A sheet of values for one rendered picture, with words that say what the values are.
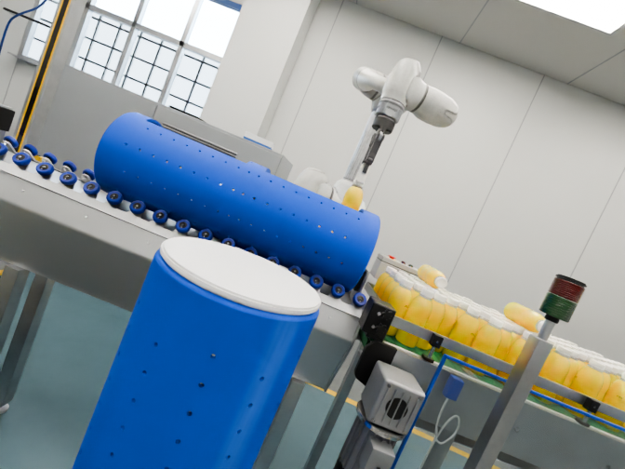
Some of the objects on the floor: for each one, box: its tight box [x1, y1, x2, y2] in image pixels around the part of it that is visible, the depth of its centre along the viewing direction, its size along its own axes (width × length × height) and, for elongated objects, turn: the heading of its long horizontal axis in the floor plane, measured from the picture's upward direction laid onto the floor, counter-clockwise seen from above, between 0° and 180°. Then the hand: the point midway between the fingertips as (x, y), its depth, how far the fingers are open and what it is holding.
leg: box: [0, 274, 55, 414], centre depth 124 cm, size 6×6×63 cm
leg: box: [252, 377, 305, 469], centre depth 114 cm, size 6×6×63 cm
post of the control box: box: [303, 341, 364, 469], centre depth 149 cm, size 4×4×100 cm
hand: (362, 174), depth 117 cm, fingers closed on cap, 4 cm apart
